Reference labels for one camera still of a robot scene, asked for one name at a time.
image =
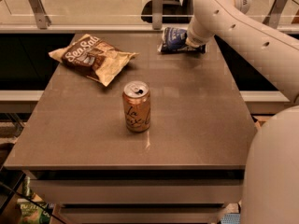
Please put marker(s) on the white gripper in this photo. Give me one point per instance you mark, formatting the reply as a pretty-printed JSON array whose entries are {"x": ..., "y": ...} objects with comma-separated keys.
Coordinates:
[{"x": 195, "y": 40}]

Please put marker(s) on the blue chip bag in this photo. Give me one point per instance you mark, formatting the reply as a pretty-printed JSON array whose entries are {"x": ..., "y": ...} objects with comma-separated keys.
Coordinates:
[{"x": 173, "y": 41}]

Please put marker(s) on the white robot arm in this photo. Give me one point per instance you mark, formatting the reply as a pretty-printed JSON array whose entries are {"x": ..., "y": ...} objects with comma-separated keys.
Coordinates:
[{"x": 271, "y": 182}]

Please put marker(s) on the brown sea salt chip bag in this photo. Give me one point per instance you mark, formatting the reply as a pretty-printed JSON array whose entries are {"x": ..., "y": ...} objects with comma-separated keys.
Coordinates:
[{"x": 94, "y": 58}]

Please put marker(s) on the green snack bag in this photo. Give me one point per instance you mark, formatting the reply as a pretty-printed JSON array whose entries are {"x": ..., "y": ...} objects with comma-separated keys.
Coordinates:
[{"x": 34, "y": 213}]

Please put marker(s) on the black office chair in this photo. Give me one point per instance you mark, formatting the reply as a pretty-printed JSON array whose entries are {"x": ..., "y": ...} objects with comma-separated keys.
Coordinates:
[{"x": 177, "y": 11}]

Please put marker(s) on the orange LaCroix soda can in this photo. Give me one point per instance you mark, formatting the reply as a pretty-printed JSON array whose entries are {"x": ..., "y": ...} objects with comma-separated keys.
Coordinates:
[{"x": 136, "y": 104}]

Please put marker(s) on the grey table drawer unit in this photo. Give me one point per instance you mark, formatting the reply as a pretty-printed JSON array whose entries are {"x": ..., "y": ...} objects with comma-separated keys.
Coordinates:
[{"x": 135, "y": 201}]

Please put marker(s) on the middle metal railing bracket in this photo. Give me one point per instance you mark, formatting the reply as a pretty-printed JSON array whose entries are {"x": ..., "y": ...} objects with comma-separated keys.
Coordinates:
[{"x": 157, "y": 14}]

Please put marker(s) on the metal railing bracket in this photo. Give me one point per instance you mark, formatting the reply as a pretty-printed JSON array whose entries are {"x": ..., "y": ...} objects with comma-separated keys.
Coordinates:
[
  {"x": 42, "y": 19},
  {"x": 157, "y": 14},
  {"x": 273, "y": 17}
]

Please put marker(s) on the right metal railing bracket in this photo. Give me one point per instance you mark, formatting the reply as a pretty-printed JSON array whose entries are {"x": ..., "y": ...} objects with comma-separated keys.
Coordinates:
[{"x": 273, "y": 17}]

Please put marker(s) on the left metal railing bracket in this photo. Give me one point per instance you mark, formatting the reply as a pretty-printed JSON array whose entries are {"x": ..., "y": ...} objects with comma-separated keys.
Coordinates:
[{"x": 42, "y": 19}]

